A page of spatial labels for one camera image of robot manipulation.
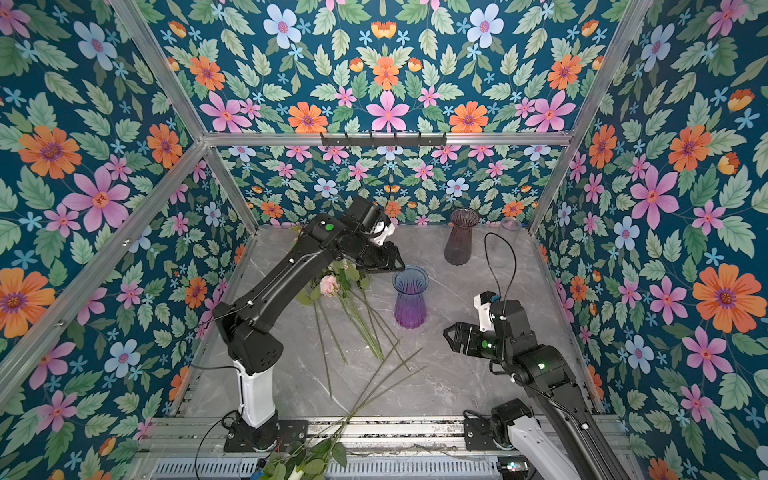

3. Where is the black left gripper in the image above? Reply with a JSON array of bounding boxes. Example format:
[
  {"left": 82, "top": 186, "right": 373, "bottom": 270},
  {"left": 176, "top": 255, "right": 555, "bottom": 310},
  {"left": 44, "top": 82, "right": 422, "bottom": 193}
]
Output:
[{"left": 350, "top": 230, "right": 412, "bottom": 271}]

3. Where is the light pink peony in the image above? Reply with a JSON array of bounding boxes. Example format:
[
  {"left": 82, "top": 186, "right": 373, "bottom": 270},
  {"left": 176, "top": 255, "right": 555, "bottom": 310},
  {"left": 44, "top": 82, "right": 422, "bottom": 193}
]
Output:
[{"left": 319, "top": 275, "right": 341, "bottom": 297}]

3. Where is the purple blue glass vase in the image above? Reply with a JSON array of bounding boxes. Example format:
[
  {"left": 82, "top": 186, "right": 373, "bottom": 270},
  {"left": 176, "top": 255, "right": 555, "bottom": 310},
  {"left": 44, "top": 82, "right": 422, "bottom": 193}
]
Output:
[{"left": 392, "top": 265, "right": 429, "bottom": 329}]

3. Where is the dark smoky glass vase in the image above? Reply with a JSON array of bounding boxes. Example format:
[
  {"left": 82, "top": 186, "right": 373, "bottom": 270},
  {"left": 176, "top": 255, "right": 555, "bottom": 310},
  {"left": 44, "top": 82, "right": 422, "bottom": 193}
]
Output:
[{"left": 444, "top": 208, "right": 480, "bottom": 266}]

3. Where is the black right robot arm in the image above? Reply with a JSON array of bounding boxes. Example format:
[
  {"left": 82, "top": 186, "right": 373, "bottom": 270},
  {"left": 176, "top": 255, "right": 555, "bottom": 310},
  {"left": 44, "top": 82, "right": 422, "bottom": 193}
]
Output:
[{"left": 443, "top": 291, "right": 629, "bottom": 479}]

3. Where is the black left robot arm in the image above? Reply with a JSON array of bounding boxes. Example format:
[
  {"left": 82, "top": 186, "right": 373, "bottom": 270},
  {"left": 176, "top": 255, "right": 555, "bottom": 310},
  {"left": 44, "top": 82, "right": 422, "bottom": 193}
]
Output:
[{"left": 213, "top": 206, "right": 404, "bottom": 432}]

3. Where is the clear glass vase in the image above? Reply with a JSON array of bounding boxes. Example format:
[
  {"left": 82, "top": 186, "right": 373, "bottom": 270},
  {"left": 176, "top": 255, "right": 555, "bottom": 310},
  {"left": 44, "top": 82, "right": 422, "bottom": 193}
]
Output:
[{"left": 483, "top": 217, "right": 523, "bottom": 267}]

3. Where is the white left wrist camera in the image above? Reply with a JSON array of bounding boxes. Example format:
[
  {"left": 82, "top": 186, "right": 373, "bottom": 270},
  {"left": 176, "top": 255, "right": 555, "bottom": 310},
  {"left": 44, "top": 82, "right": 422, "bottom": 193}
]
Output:
[{"left": 369, "top": 217, "right": 396, "bottom": 246}]

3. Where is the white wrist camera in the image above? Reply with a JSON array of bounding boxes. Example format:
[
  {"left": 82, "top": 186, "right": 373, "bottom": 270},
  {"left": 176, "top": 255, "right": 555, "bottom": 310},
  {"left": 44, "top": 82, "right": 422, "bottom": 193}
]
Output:
[
  {"left": 473, "top": 291, "right": 499, "bottom": 332},
  {"left": 369, "top": 217, "right": 396, "bottom": 246}
]

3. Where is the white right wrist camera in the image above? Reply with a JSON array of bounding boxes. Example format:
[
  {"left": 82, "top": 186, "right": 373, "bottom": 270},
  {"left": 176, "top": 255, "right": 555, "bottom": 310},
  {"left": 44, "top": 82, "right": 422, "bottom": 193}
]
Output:
[{"left": 473, "top": 291, "right": 499, "bottom": 332}]

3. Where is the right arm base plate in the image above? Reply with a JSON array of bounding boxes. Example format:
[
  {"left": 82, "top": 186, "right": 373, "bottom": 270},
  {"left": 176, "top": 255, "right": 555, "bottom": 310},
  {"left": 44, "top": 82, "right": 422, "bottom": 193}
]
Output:
[{"left": 463, "top": 411, "right": 514, "bottom": 451}]

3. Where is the black wall hook rack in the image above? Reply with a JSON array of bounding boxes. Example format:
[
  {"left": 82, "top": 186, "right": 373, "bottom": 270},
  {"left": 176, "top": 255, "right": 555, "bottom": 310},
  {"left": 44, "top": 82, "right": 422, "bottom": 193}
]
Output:
[{"left": 320, "top": 132, "right": 448, "bottom": 148}]

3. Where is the aluminium front rail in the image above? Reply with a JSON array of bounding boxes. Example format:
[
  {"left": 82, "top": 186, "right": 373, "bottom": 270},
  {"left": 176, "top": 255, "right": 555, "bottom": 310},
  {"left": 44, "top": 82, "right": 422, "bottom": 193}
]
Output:
[{"left": 134, "top": 415, "right": 637, "bottom": 457}]

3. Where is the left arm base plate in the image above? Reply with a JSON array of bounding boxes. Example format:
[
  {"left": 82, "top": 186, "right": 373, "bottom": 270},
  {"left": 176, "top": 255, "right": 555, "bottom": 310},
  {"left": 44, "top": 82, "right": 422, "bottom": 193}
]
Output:
[{"left": 223, "top": 419, "right": 309, "bottom": 453}]

